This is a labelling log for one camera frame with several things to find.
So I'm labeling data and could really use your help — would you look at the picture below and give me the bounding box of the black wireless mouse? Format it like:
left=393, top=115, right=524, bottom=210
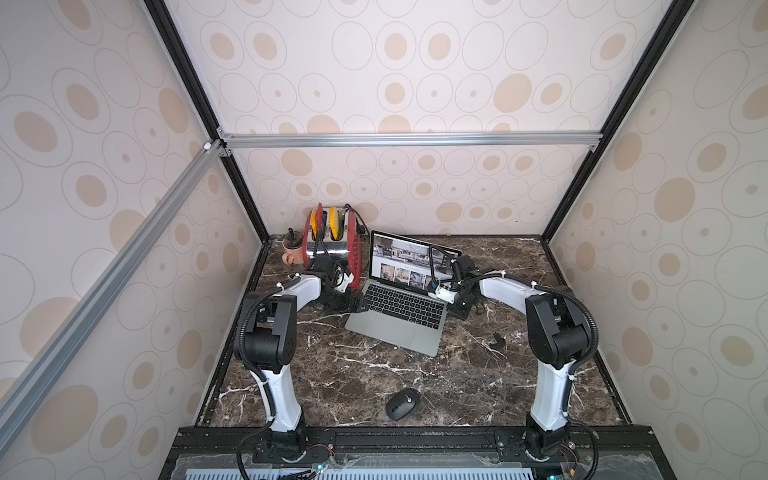
left=385, top=387, right=421, bottom=422

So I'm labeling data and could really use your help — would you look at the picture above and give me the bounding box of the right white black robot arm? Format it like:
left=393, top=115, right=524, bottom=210
left=427, top=247, right=599, bottom=462

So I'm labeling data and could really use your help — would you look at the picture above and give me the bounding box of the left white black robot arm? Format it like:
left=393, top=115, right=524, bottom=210
left=234, top=256, right=360, bottom=463

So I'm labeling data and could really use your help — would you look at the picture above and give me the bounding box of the silver open laptop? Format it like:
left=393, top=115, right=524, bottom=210
left=345, top=231, right=462, bottom=357

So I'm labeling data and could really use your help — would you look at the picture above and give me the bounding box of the red chrome toaster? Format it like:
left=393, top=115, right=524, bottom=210
left=302, top=203, right=368, bottom=291

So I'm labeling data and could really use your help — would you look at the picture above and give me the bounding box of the yellow toy toast slice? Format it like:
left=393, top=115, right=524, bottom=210
left=328, top=207, right=346, bottom=241

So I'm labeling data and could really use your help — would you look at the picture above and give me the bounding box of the red toy toast slice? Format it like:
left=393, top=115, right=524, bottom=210
left=309, top=203, right=325, bottom=241

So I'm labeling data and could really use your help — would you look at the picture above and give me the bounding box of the horizontal silver aluminium bar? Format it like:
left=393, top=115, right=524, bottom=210
left=222, top=130, right=603, bottom=149

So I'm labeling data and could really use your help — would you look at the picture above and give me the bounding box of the diagonal silver aluminium bar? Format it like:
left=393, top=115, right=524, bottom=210
left=1, top=139, right=224, bottom=455

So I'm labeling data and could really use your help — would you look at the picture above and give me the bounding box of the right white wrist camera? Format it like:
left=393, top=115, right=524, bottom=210
left=432, top=285, right=457, bottom=304

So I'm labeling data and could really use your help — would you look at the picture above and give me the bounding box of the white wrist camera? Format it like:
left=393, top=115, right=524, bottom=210
left=333, top=272, right=355, bottom=294
left=432, top=285, right=457, bottom=304

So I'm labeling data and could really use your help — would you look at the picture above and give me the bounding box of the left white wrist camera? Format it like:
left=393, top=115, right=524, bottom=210
left=333, top=272, right=355, bottom=294

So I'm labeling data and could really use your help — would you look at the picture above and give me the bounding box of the black toaster power cable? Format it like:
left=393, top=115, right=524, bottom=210
left=344, top=205, right=372, bottom=239

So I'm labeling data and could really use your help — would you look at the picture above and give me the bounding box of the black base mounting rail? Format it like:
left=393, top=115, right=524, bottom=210
left=159, top=425, right=675, bottom=479

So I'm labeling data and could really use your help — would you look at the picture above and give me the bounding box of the left black frame post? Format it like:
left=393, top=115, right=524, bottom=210
left=142, top=0, right=270, bottom=243

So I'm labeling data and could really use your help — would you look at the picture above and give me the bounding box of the black frame post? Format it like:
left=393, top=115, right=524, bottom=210
left=541, top=0, right=695, bottom=246
left=142, top=0, right=270, bottom=243

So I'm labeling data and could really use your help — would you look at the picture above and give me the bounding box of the right black frame post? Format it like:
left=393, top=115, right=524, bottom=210
left=541, top=0, right=695, bottom=246

